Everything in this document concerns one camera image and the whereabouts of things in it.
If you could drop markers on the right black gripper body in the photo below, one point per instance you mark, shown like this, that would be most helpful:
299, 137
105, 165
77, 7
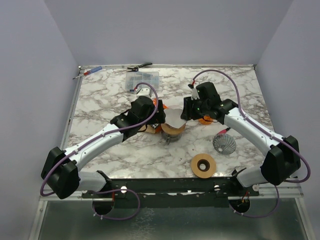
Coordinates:
186, 110

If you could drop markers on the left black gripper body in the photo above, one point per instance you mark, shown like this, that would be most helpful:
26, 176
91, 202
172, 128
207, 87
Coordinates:
161, 114

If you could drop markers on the orange coffee filter box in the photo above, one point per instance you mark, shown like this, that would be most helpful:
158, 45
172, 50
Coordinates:
155, 125

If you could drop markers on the white paper coffee filter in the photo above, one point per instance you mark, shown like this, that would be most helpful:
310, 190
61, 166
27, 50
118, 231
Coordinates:
173, 117

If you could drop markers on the grey glass dripper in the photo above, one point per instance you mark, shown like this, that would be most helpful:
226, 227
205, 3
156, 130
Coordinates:
224, 144

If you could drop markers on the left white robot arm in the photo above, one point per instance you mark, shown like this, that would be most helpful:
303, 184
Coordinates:
62, 170

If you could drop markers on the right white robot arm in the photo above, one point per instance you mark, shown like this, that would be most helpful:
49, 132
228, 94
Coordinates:
280, 153

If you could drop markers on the orange glass carafe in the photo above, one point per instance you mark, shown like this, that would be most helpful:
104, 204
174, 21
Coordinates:
206, 120

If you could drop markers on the clear plastic screw organizer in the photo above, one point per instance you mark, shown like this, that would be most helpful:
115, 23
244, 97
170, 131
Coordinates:
133, 78

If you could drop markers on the black pliers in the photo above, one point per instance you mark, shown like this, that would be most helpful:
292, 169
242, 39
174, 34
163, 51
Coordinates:
137, 67

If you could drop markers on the red blue screwdriver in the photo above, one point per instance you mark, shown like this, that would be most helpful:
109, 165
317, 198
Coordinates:
89, 72

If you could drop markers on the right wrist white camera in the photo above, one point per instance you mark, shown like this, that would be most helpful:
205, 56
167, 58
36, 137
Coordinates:
195, 94

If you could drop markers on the wrist white camera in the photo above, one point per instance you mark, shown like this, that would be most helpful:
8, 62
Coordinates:
195, 94
144, 92

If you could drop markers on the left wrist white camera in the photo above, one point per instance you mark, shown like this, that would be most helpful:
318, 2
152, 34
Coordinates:
144, 92

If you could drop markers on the pink handled tool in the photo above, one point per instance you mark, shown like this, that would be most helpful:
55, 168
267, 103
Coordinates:
224, 131

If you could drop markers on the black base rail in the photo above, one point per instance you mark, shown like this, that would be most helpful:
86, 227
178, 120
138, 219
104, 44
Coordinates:
186, 192

